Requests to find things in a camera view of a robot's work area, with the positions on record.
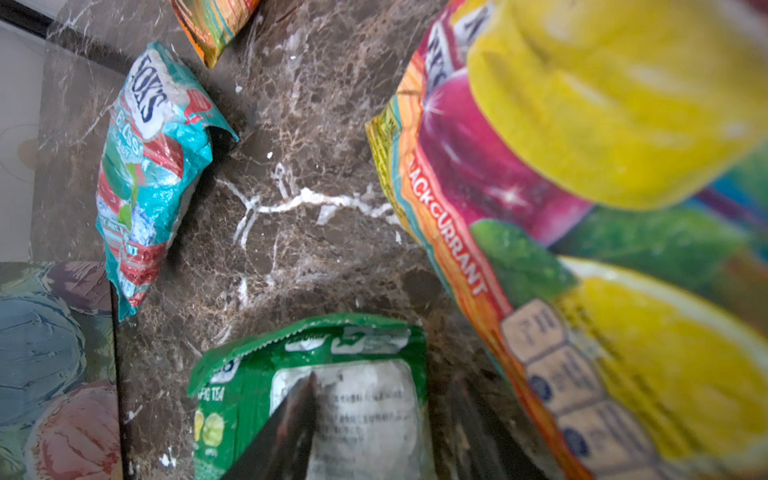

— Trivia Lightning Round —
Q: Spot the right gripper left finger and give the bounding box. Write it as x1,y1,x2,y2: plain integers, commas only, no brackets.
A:
221,372,318,480

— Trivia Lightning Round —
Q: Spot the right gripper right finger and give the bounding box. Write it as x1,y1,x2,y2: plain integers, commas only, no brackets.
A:
448,374,546,480

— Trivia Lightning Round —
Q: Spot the white paper bag colourful print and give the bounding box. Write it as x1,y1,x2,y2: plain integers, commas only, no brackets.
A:
1,261,123,479

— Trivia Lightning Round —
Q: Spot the red yellow Fox's fruits packet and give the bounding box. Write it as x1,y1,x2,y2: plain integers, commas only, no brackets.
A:
366,1,767,479

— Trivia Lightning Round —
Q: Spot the green tea candy packet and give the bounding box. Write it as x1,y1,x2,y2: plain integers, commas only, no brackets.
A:
188,313,436,479

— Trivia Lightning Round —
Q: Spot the teal red Fox's packet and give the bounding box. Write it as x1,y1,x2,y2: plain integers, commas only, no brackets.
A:
96,42,239,320

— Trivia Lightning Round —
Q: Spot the orange snack packet far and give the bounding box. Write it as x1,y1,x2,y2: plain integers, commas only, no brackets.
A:
170,0,261,69

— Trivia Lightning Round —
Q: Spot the left black frame post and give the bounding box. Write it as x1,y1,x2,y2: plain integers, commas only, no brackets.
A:
0,0,53,39

